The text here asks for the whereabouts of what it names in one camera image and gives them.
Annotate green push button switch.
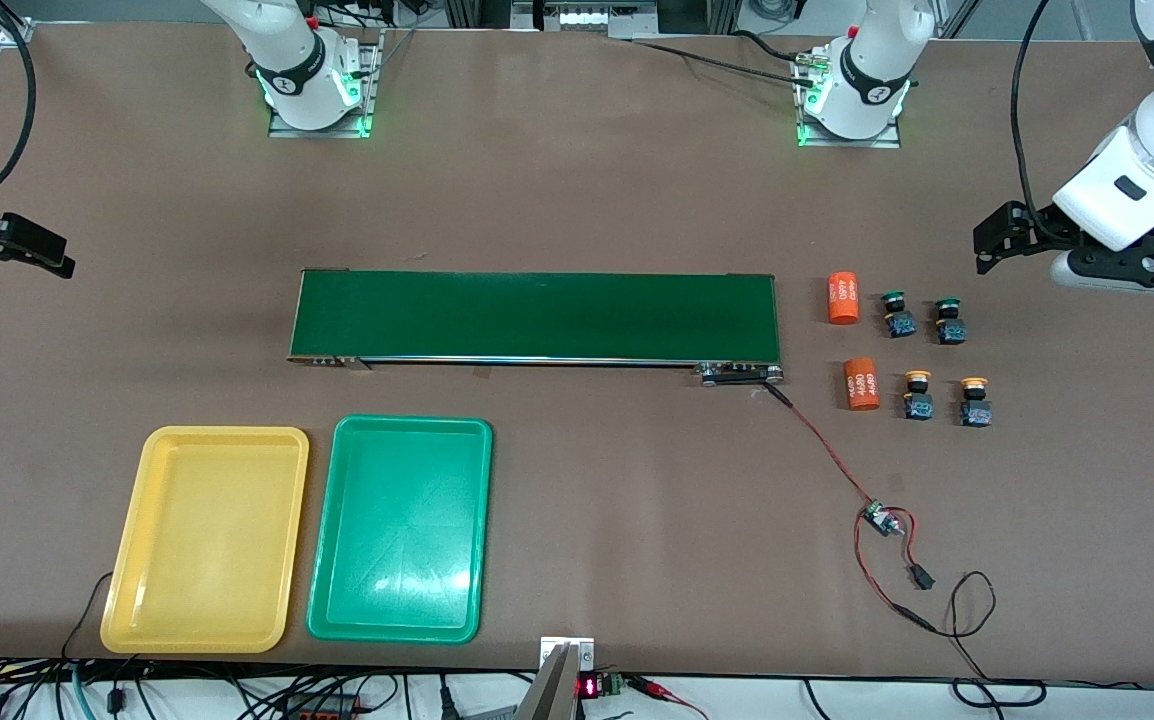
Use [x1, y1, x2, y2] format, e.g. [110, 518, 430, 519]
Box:
[934, 297, 968, 346]
[880, 290, 918, 339]

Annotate yellow push button switch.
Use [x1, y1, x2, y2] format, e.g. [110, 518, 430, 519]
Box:
[959, 377, 994, 428]
[902, 370, 936, 421]

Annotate orange cylinder white 4680 print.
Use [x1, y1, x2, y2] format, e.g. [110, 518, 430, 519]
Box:
[827, 272, 860, 326]
[843, 357, 883, 413]

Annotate yellow plastic tray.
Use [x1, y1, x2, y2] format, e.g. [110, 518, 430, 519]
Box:
[100, 426, 310, 655]

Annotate green plastic tray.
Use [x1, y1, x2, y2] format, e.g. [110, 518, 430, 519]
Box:
[307, 415, 494, 644]

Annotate metal equipment rack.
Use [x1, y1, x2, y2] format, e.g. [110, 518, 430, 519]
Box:
[442, 0, 738, 39]

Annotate green conveyor belt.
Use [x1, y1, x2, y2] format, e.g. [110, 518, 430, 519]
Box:
[287, 268, 786, 387]

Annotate black red power strip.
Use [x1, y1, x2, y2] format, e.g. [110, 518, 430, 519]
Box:
[282, 695, 363, 720]

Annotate red alligator clip lead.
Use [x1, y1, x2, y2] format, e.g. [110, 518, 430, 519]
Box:
[627, 675, 710, 720]

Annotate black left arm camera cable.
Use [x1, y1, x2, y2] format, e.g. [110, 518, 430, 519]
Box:
[1010, 0, 1073, 241]

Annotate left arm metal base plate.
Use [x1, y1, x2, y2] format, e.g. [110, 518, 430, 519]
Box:
[795, 45, 903, 149]

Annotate black cable across table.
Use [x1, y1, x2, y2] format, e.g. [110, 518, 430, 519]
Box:
[627, 38, 823, 89]

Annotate thin black looped cable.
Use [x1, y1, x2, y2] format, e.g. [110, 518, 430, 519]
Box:
[937, 572, 1046, 709]

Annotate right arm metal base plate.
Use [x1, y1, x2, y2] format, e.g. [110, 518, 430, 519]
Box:
[269, 30, 383, 138]

